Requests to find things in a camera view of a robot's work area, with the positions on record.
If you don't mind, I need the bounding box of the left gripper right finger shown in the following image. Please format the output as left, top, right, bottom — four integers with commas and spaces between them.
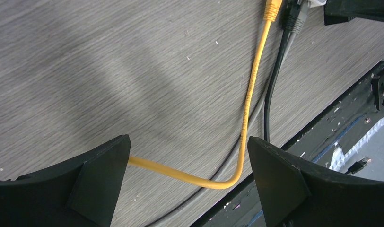
247, 137, 384, 227

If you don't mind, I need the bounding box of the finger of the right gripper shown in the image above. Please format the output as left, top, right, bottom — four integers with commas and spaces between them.
323, 0, 384, 26

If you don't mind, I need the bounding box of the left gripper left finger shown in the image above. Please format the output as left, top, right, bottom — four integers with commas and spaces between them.
0, 135, 131, 227

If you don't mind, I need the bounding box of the white router box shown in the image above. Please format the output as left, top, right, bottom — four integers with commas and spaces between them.
307, 0, 327, 7

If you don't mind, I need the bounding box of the black ethernet cable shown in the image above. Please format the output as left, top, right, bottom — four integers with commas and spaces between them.
345, 157, 372, 175

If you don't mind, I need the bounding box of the grey thin cable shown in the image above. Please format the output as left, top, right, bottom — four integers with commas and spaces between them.
145, 0, 312, 227

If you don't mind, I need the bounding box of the black cable to router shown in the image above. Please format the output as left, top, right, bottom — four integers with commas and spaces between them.
263, 0, 302, 143

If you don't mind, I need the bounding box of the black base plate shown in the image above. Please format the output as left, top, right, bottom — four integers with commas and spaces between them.
193, 60, 384, 227

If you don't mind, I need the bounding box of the yellow cable to router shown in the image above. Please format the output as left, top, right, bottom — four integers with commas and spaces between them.
128, 0, 283, 190

